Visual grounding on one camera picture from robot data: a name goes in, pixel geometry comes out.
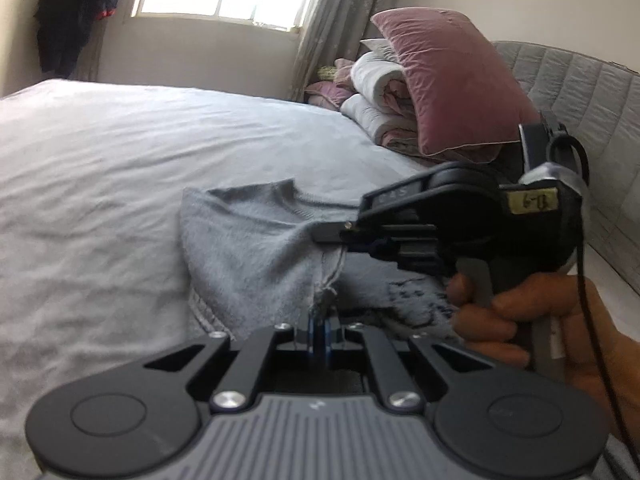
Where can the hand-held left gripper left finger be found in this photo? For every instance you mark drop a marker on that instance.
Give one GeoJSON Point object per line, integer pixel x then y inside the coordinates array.
{"type": "Point", "coordinates": [313, 336]}

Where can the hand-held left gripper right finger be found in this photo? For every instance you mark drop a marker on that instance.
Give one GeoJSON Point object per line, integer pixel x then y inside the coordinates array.
{"type": "Point", "coordinates": [327, 336]}

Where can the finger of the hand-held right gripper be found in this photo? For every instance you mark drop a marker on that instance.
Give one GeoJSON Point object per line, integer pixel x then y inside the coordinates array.
{"type": "Point", "coordinates": [415, 258]}
{"type": "Point", "coordinates": [330, 234]}

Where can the grey knit sweater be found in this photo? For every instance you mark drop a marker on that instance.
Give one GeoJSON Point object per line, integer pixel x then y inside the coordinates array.
{"type": "Point", "coordinates": [250, 250]}

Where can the dark hanging clothes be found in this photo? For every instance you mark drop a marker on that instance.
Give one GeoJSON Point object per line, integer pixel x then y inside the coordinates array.
{"type": "Point", "coordinates": [65, 20]}

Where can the person's right hand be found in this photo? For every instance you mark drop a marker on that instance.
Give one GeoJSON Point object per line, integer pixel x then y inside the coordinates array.
{"type": "Point", "coordinates": [545, 297]}

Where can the folded white quilt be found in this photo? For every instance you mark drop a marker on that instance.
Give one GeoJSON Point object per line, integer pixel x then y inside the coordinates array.
{"type": "Point", "coordinates": [370, 120]}
{"type": "Point", "coordinates": [375, 77]}

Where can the folded pink blanket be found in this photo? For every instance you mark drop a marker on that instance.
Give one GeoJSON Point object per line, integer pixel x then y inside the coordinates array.
{"type": "Point", "coordinates": [327, 92]}

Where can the pink pillow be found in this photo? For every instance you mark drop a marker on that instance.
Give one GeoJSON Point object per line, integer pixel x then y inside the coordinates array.
{"type": "Point", "coordinates": [450, 75]}

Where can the grey quilted headboard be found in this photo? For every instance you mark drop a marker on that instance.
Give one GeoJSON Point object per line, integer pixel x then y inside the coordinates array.
{"type": "Point", "coordinates": [575, 80]}

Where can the white pillow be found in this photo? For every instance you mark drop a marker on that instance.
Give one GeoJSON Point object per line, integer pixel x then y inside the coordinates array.
{"type": "Point", "coordinates": [377, 46]}

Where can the grey patterned curtain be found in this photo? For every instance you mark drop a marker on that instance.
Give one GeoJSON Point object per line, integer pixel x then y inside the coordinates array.
{"type": "Point", "coordinates": [340, 10]}

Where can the bed with grey sheet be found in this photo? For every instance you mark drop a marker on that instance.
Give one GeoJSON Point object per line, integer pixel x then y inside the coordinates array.
{"type": "Point", "coordinates": [100, 160]}

